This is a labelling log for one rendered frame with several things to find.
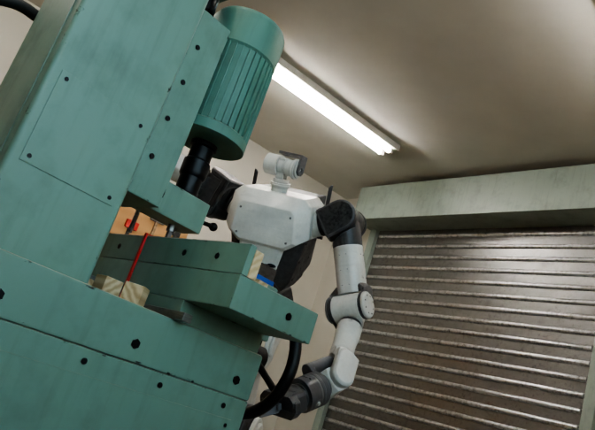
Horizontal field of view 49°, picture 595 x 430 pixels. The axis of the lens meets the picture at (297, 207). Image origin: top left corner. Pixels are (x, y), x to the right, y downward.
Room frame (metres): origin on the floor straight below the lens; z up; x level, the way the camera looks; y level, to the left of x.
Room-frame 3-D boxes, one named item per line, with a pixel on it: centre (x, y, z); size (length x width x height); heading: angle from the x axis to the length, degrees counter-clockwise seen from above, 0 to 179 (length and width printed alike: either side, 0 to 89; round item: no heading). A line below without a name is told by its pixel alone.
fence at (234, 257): (1.30, 0.25, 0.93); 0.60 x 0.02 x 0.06; 42
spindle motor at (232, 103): (1.35, 0.24, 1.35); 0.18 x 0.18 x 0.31
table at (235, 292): (1.40, 0.14, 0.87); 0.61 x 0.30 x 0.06; 42
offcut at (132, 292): (1.14, 0.22, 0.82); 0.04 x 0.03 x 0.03; 81
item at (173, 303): (1.39, 0.19, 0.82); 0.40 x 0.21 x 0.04; 42
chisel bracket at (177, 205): (1.34, 0.25, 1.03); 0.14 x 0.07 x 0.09; 132
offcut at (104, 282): (1.21, 0.28, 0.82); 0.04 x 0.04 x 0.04; 43
